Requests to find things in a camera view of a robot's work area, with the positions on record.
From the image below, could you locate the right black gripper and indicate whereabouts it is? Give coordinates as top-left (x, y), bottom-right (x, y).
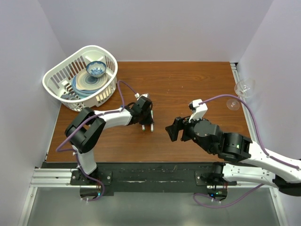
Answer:
top-left (165, 111), bottom-right (214, 154)

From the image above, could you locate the white pen light green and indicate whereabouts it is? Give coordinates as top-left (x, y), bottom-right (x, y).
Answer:
top-left (150, 110), bottom-right (154, 132)

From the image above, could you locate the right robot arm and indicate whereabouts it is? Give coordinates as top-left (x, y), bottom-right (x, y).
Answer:
top-left (165, 117), bottom-right (301, 196)

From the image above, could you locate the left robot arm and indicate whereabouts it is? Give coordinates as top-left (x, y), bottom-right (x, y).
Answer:
top-left (65, 96), bottom-right (154, 186)

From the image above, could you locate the light blue plate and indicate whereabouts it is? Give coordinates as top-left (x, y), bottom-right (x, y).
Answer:
top-left (71, 76), bottom-right (99, 99)

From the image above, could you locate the blue patterned bowl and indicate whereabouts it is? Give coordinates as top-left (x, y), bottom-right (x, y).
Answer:
top-left (86, 61), bottom-right (107, 78)

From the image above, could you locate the white plastic basket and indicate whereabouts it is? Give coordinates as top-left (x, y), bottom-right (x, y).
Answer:
top-left (42, 45), bottom-right (118, 112)

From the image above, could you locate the beige blue plate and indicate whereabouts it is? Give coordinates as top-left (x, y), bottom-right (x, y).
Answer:
top-left (76, 70), bottom-right (108, 90)

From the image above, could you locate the clear wine glass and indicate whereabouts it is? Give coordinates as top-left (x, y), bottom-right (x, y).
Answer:
top-left (226, 78), bottom-right (255, 111)

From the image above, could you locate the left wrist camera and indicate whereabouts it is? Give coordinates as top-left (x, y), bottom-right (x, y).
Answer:
top-left (137, 93), bottom-right (150, 100)

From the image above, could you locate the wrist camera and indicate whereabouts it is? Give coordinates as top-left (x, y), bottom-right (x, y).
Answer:
top-left (137, 93), bottom-right (150, 100)
top-left (189, 99), bottom-right (208, 122)

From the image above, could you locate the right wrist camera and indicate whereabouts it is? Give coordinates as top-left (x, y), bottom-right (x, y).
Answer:
top-left (189, 99), bottom-right (208, 122)

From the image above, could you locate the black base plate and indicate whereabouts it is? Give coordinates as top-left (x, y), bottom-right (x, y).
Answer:
top-left (70, 161), bottom-right (238, 197)

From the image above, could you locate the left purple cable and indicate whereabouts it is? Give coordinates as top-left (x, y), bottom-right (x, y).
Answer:
top-left (55, 80), bottom-right (139, 202)

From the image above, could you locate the purple cable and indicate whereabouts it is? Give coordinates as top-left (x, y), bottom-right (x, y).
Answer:
top-left (55, 80), bottom-right (139, 202)
top-left (192, 94), bottom-right (301, 208)

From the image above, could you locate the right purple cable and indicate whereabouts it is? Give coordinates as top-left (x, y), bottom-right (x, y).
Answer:
top-left (192, 94), bottom-right (301, 208)

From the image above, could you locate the aluminium frame rail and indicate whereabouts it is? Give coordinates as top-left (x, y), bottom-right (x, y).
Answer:
top-left (30, 167), bottom-right (80, 188)

